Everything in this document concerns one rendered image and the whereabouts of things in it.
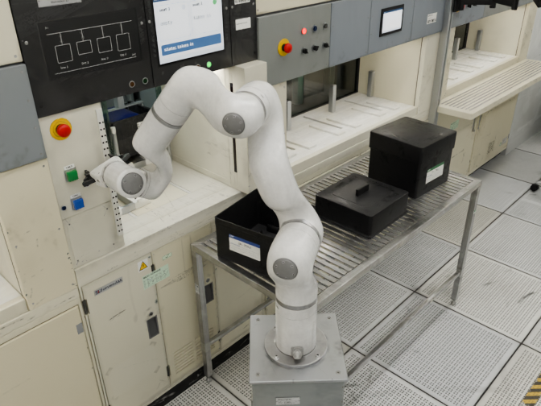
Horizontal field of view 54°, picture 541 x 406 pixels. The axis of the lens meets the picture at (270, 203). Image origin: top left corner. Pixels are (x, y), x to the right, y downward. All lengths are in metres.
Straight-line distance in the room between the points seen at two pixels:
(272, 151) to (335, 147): 1.41
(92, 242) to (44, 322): 0.30
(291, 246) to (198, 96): 0.43
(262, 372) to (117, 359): 0.79
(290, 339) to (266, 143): 0.58
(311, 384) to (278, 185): 0.60
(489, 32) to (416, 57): 1.52
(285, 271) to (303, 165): 1.25
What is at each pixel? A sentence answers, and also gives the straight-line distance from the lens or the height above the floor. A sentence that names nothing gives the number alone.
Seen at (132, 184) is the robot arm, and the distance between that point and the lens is 1.48.
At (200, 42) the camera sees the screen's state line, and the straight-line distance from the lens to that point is 1.92.
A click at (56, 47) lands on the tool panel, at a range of 1.64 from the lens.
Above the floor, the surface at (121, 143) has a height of 1.01.
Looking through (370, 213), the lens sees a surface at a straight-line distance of 2.12.
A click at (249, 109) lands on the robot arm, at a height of 1.53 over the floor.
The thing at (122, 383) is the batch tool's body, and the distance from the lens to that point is 2.30.
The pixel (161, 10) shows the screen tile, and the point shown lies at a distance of 1.81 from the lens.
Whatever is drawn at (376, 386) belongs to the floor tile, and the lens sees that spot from 2.60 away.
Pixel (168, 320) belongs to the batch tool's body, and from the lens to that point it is 2.26.
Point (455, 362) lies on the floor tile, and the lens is 2.79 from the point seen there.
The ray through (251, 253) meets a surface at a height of 0.84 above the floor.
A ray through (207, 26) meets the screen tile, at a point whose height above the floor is 1.56.
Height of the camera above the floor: 1.91
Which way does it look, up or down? 29 degrees down
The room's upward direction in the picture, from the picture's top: 1 degrees counter-clockwise
